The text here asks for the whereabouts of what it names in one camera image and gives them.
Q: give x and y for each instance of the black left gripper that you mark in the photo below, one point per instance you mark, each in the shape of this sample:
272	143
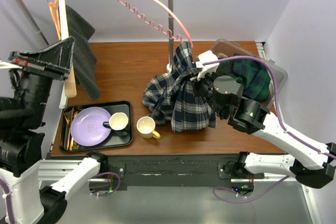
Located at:
56	59

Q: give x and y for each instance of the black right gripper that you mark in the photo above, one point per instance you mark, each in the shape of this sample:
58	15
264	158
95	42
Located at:
196	83

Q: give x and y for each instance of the black dotted skirt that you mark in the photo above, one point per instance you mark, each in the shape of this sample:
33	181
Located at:
84	60

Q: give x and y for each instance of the navy beige plaid skirt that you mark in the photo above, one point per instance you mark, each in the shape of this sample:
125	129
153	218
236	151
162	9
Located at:
170	98

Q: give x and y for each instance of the orange plastic hanger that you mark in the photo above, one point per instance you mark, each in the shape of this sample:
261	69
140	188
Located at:
54	11

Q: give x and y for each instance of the green plaid skirt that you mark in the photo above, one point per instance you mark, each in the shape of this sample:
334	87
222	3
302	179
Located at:
252	75

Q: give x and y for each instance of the pink plastic hanger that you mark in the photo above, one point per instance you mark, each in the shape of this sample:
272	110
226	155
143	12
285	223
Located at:
149	10

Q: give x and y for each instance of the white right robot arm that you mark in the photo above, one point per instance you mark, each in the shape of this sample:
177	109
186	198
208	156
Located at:
304	159

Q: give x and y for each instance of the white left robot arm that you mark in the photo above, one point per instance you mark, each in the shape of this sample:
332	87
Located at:
21	155

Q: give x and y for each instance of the clear plastic bin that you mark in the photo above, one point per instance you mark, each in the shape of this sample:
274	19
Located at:
224	49

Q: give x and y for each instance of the yellow mug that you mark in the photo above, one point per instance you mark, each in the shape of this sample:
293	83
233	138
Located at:
146	127

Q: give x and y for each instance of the purple plate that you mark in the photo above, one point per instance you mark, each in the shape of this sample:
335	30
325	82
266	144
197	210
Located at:
87	127

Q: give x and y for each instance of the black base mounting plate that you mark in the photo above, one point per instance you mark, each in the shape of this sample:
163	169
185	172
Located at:
209	170

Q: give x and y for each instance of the gold cutlery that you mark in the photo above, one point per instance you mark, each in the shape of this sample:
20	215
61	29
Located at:
67	142

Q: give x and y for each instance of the dark green mug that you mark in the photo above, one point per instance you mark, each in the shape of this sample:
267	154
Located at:
119	123

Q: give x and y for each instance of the black serving tray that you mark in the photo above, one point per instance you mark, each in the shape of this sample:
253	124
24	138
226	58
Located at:
113	140

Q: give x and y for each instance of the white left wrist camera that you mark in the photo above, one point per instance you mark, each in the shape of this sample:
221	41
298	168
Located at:
5	65

